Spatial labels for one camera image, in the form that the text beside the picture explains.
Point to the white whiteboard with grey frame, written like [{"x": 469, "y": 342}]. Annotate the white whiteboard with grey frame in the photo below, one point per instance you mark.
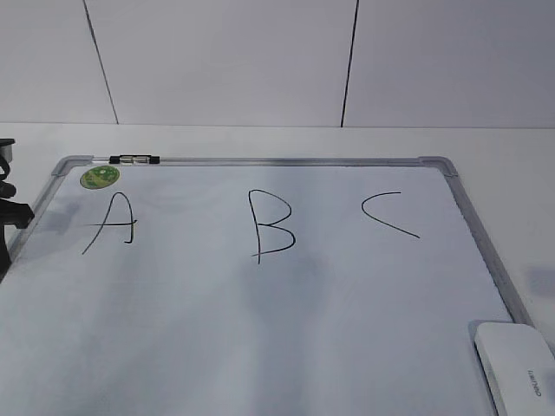
[{"x": 252, "y": 287}]

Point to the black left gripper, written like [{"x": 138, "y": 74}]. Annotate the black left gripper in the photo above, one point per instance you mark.
[{"x": 12, "y": 213}]

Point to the green round magnet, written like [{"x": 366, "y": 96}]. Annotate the green round magnet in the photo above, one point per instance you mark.
[{"x": 99, "y": 177}]

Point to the black and clear marker pen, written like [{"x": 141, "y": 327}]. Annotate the black and clear marker pen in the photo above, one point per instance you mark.
[{"x": 127, "y": 159}]

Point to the white whiteboard eraser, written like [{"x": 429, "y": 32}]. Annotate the white whiteboard eraser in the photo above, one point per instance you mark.
[{"x": 519, "y": 368}]

